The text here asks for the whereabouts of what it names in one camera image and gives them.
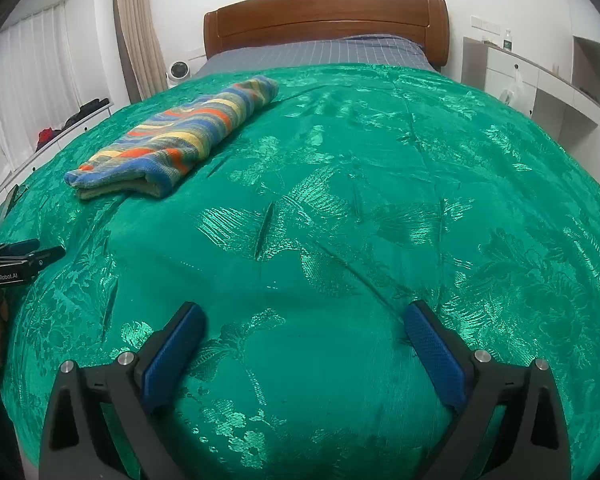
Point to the grey checked bed sheet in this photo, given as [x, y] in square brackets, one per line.
[305, 55]

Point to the green satin blanket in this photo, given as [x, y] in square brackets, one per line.
[355, 235]

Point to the white window bench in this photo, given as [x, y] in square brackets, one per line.
[30, 162]

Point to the beige curtain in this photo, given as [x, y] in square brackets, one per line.
[137, 30]

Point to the white wall socket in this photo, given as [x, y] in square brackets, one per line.
[485, 24]

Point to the wooden headboard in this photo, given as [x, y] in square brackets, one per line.
[325, 20]

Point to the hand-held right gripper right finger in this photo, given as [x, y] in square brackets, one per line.
[435, 350]

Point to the white cabinet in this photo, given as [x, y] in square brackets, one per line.
[545, 85]

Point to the white sheer curtain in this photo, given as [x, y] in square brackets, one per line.
[35, 75]

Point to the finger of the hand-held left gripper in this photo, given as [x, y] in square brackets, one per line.
[47, 257]
[20, 247]

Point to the small white fan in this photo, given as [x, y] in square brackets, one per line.
[179, 74]

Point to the black clothes pile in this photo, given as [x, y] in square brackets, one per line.
[87, 112]

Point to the red cloth item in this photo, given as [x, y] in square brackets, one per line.
[46, 137]

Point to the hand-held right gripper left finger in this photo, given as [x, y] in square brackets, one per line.
[172, 350]

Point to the white plastic bag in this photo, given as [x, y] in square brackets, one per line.
[511, 91]

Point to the striped knit sweater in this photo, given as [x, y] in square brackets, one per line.
[180, 130]

